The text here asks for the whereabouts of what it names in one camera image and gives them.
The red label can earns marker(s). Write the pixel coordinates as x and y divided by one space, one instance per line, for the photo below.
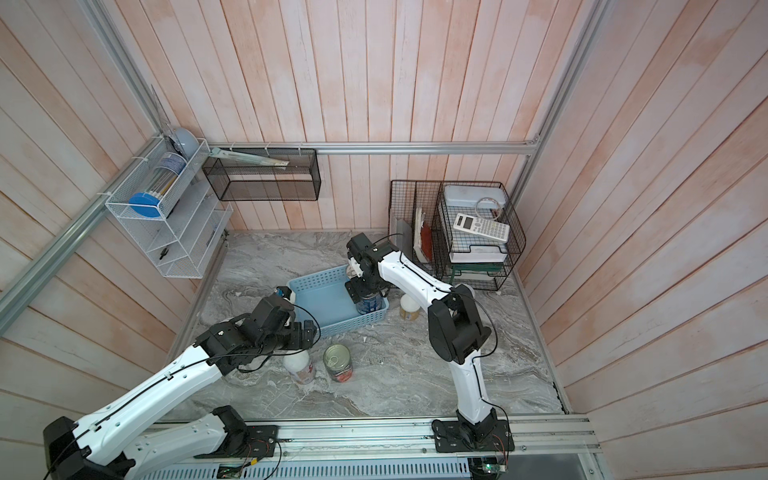
338 362

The white calculator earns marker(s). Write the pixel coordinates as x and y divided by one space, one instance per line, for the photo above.
481 227

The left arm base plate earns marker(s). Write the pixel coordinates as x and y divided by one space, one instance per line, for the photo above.
250 441

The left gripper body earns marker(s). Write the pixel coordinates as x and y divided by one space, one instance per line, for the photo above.
288 338

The clear tube blue cap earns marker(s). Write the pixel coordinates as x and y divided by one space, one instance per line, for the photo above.
146 201

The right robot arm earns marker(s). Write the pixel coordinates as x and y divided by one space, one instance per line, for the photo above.
455 329

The white lid red can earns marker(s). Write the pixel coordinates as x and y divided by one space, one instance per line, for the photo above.
299 367

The black wire desk organizer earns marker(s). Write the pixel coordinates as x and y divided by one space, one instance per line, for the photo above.
420 225

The white wire wall shelf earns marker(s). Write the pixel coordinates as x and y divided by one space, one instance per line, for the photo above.
182 241

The light blue plastic basket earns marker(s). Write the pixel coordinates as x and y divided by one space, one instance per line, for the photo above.
324 295

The blue can silver lid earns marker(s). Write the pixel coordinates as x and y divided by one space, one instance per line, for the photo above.
369 303

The white lid yellow can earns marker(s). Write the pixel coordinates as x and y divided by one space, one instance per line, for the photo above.
409 309

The white tray in organizer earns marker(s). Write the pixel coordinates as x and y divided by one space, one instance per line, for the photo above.
466 196

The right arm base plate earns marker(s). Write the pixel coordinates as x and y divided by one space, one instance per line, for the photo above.
459 436

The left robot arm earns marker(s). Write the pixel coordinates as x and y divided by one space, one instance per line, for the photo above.
112 442

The black wire wall basket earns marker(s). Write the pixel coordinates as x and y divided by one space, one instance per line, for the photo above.
263 174

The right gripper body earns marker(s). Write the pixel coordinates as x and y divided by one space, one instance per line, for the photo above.
362 286

